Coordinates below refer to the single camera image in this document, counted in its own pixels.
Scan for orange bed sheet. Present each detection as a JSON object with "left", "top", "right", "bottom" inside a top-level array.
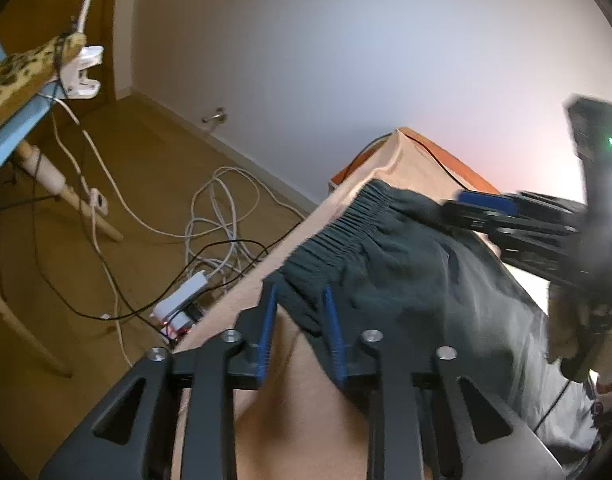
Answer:
[{"left": 330, "top": 130, "right": 502, "bottom": 196}]

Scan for white power strip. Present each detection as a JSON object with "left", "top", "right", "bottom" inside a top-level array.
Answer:
[{"left": 152, "top": 270, "right": 210, "bottom": 327}]

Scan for tangled white floor cable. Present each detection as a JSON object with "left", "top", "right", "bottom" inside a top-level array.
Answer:
[{"left": 51, "top": 95, "right": 318, "bottom": 361}]

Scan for black floor cable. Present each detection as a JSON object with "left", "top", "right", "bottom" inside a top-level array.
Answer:
[{"left": 30, "top": 180, "right": 273, "bottom": 322}]

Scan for white inline cable switch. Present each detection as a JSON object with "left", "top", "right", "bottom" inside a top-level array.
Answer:
[{"left": 87, "top": 188, "right": 110, "bottom": 217}]

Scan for person's right hand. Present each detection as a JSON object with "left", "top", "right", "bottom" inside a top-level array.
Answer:
[{"left": 546, "top": 280, "right": 587, "bottom": 367}]

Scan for black adapter with red light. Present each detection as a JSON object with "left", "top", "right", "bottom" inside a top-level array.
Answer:
[{"left": 160, "top": 307, "right": 205, "bottom": 345}]

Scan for peach bed blanket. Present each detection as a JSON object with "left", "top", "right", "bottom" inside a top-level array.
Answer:
[{"left": 173, "top": 127, "right": 554, "bottom": 480}]

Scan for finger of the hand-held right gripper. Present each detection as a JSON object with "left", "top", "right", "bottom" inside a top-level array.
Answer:
[
  {"left": 456, "top": 189, "right": 524, "bottom": 213},
  {"left": 442, "top": 200, "right": 512, "bottom": 241}
]

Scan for dark green pants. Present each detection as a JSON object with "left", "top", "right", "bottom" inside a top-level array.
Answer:
[{"left": 263, "top": 179, "right": 607, "bottom": 461}]

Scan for wooden leg with white joint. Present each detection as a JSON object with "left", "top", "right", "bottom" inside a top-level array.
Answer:
[{"left": 15, "top": 141, "right": 125, "bottom": 244}]

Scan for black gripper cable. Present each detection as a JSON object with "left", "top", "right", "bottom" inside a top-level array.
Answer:
[{"left": 532, "top": 375, "right": 573, "bottom": 434}]

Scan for pale wooden chair leg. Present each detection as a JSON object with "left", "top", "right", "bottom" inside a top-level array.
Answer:
[{"left": 0, "top": 274, "right": 75, "bottom": 379}]

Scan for leopard print cloth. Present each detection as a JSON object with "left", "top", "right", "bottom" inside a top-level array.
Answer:
[{"left": 0, "top": 32, "right": 88, "bottom": 137}]

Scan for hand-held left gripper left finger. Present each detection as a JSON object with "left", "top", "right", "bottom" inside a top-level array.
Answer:
[{"left": 38, "top": 281, "right": 278, "bottom": 480}]

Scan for white clamp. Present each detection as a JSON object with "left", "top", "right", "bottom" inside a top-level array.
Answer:
[{"left": 60, "top": 45, "right": 105, "bottom": 99}]

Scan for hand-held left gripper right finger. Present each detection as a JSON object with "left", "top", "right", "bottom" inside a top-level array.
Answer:
[{"left": 322, "top": 287, "right": 567, "bottom": 480}]

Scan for blue board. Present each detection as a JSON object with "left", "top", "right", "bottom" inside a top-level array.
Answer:
[{"left": 0, "top": 25, "right": 62, "bottom": 187}]

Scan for black cable on bed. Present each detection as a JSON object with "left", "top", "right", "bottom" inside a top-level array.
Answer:
[{"left": 343, "top": 130, "right": 487, "bottom": 196}]

